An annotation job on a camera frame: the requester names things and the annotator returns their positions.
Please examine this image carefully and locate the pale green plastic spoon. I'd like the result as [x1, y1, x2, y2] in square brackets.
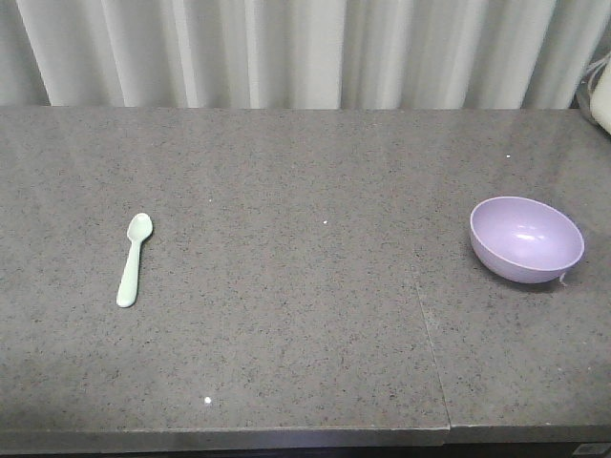
[116, 213, 153, 308]

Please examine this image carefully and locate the white rice cooker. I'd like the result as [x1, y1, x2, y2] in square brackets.
[590, 64, 611, 134]

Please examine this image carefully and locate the purple plastic bowl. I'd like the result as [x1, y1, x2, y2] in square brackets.
[470, 196, 585, 284]

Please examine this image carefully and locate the white pleated curtain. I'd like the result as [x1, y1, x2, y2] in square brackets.
[1, 1, 610, 110]

